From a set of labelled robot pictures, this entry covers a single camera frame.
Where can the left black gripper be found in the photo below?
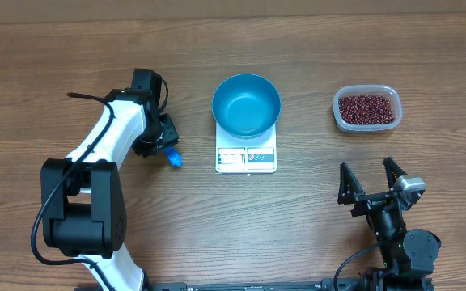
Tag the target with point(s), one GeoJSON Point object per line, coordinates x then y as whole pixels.
{"type": "Point", "coordinates": [171, 137]}

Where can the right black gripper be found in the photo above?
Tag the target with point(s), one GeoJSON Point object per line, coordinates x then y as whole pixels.
{"type": "Point", "coordinates": [368, 202]}

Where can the blue plastic measuring scoop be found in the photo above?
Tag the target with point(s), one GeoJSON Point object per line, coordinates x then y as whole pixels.
{"type": "Point", "coordinates": [173, 156]}

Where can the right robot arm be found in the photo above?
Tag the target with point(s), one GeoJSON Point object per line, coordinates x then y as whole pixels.
{"type": "Point", "coordinates": [408, 255]}

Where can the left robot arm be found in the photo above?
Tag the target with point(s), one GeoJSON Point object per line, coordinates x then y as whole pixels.
{"type": "Point", "coordinates": [82, 218]}

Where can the white digital kitchen scale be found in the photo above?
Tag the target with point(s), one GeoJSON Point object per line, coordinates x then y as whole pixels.
{"type": "Point", "coordinates": [246, 156]}

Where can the blue metal bowl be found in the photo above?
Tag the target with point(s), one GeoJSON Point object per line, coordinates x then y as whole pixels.
{"type": "Point", "coordinates": [246, 105]}

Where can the red adzuki beans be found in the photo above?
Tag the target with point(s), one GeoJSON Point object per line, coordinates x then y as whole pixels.
{"type": "Point", "coordinates": [366, 110]}

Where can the clear plastic food container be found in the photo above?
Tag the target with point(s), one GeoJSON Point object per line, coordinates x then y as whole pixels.
{"type": "Point", "coordinates": [386, 91]}

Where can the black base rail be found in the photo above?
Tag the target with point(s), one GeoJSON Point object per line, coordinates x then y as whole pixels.
{"type": "Point", "coordinates": [326, 284]}

